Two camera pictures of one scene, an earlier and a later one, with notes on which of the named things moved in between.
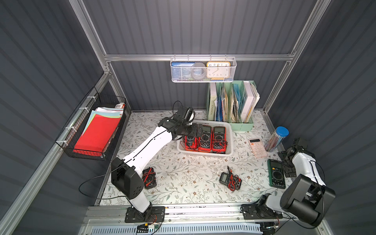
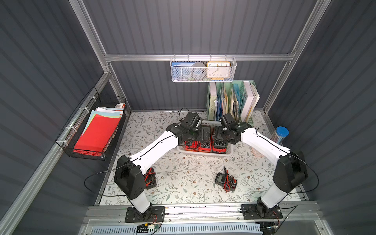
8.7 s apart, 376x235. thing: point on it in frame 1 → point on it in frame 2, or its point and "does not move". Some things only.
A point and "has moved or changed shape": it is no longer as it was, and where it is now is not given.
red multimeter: (191, 143) does not move
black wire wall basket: (91, 134) does not move
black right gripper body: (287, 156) → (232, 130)
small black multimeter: (233, 181) has moved or changed shape
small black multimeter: (149, 178) does not move
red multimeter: (205, 141) does not move
